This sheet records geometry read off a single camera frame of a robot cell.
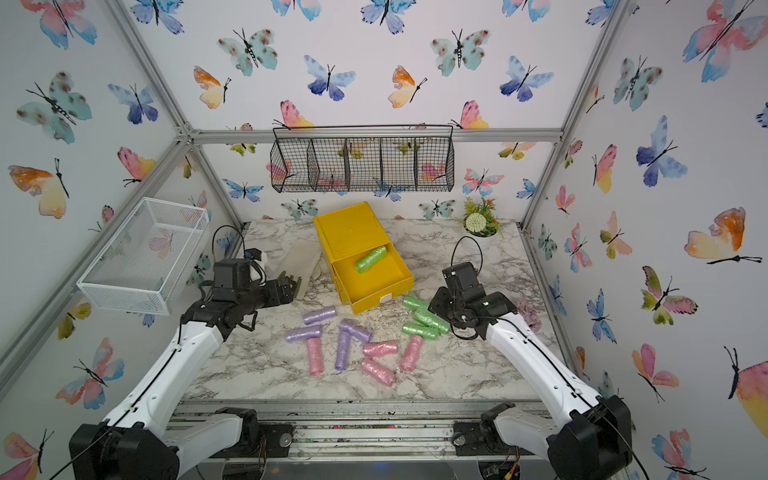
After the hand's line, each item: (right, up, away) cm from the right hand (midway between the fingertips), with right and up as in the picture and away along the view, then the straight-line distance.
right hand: (438, 302), depth 80 cm
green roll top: (-4, -3, +16) cm, 17 cm away
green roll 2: (-2, -10, +9) cm, 14 cm away
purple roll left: (-39, -11, +9) cm, 41 cm away
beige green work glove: (-46, +11, +28) cm, 55 cm away
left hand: (-42, +5, +2) cm, 42 cm away
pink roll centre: (-16, -14, +7) cm, 22 cm away
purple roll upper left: (-35, -6, +13) cm, 38 cm away
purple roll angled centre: (-23, -11, +10) cm, 27 cm away
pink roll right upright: (-7, -16, +5) cm, 18 cm away
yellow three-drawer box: (-26, +19, +14) cm, 35 cm away
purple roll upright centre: (-27, -12, +10) cm, 31 cm away
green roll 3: (-19, +11, +8) cm, 24 cm away
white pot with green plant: (+16, +24, +19) cm, 34 cm away
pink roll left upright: (-34, -16, +6) cm, 38 cm away
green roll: (-1, -7, +13) cm, 15 cm away
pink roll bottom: (-18, -19, +3) cm, 26 cm away
